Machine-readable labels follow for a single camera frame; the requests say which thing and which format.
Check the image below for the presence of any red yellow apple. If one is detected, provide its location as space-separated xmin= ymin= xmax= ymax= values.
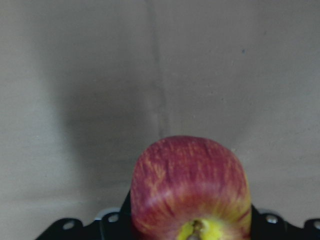
xmin=130 ymin=136 xmax=252 ymax=240

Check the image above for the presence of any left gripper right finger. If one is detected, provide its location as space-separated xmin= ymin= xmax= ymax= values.
xmin=250 ymin=204 xmax=320 ymax=240

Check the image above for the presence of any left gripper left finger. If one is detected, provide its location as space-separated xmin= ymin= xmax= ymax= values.
xmin=36 ymin=193 xmax=133 ymax=240

